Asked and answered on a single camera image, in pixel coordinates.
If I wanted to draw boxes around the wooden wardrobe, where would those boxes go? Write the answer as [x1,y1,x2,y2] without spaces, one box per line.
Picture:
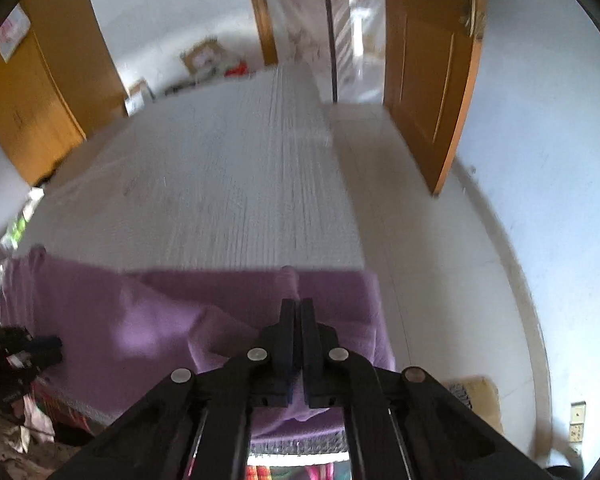
[0,0,131,188]

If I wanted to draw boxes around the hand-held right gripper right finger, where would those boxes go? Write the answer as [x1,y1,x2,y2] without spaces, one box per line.
[300,297,553,480]

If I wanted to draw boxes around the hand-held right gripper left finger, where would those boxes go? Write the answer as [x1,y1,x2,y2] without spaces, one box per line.
[47,298,297,480]

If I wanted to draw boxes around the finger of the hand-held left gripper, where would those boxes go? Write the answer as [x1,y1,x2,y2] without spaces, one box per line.
[30,337,63,368]

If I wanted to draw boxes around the wooden door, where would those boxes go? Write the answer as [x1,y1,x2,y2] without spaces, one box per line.
[382,0,488,198]

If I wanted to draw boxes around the purple knit sweater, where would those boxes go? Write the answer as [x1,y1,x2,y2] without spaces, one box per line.
[0,245,398,443]

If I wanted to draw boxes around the translucent door curtain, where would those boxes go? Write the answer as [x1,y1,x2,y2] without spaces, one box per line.
[275,0,386,106]

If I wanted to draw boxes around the small white box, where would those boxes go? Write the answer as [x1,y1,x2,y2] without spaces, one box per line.
[124,77,156,116]

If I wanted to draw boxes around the wooden door frame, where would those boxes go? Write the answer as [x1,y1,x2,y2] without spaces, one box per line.
[242,0,281,67]

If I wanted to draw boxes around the brown cardboard box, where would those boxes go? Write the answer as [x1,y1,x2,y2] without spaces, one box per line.
[180,36,226,81]

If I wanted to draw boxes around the white pink plastic bag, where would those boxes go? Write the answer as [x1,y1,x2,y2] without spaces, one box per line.
[0,4,32,63]

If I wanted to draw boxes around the white wall socket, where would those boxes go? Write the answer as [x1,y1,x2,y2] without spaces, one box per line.
[569,401,588,443]

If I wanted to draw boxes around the colourful patterned bed sheet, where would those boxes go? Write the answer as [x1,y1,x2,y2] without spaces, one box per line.
[245,462,351,480]

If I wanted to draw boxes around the green printed packets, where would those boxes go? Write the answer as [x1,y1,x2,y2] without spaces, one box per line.
[0,187,46,251]

